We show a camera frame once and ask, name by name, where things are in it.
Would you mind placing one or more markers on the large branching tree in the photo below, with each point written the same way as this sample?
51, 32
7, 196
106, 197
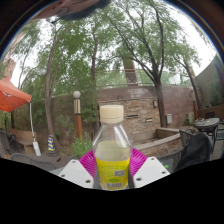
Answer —
159, 100

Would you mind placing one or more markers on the grey wall box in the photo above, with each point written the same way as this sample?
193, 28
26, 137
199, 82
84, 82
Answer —
169, 119

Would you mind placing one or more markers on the slender tree by wall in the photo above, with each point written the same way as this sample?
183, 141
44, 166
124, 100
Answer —
195, 90

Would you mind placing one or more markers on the dark patio chair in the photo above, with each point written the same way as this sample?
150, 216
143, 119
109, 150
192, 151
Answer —
5, 141

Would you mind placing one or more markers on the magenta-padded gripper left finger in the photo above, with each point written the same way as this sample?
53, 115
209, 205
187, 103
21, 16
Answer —
86, 161

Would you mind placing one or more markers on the leaning tree with thin trunk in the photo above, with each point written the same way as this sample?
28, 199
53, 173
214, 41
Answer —
47, 100

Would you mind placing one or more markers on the wooden bench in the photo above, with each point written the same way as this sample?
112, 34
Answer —
23, 135

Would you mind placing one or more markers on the blue yellow striped cone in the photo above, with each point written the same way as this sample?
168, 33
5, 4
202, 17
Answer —
51, 145

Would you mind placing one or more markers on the grey wicker armchair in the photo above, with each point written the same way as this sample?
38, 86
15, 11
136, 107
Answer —
33, 161

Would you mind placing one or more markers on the orange patio umbrella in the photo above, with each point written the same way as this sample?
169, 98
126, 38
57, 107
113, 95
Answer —
11, 95

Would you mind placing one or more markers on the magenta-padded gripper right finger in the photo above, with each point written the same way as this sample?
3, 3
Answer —
137, 160

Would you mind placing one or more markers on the wooden lamp post, globe light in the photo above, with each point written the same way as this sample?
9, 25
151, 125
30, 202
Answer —
78, 120

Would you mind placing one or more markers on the dark round patio table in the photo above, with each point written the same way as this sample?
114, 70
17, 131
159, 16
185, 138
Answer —
206, 123

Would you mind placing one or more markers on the black wall lamp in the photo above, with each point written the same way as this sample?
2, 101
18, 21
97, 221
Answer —
155, 103

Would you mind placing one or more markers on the black backpack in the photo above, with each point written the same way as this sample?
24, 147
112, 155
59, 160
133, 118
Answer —
196, 150

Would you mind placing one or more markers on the yellow-labelled clear drink bottle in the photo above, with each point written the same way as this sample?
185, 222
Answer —
112, 168

